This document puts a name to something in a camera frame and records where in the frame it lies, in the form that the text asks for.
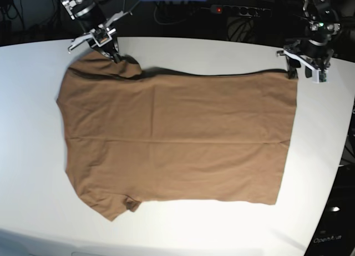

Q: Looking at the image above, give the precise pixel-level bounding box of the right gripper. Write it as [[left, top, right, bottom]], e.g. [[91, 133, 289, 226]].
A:
[[68, 11, 131, 63]]

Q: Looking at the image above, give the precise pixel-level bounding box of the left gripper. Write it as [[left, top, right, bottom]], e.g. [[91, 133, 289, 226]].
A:
[[277, 38, 334, 79]]

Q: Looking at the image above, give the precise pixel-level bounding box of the brown T-shirt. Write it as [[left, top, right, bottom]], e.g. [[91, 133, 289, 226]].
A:
[[57, 52, 297, 220]]

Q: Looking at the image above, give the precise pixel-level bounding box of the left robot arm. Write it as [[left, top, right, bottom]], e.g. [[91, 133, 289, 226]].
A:
[[277, 0, 342, 83]]

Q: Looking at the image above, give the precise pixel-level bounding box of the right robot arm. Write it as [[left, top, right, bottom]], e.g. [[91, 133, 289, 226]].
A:
[[60, 0, 130, 63]]

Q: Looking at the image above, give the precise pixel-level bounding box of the black power strip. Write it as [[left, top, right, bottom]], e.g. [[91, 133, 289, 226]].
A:
[[209, 4, 272, 18]]

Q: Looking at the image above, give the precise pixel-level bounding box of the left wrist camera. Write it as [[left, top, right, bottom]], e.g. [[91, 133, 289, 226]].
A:
[[312, 69, 328, 84]]

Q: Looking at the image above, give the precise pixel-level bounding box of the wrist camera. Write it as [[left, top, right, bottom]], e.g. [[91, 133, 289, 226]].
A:
[[92, 29, 112, 47], [312, 69, 328, 84]]

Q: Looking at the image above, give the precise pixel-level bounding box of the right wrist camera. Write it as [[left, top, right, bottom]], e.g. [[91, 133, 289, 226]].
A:
[[92, 29, 112, 47]]

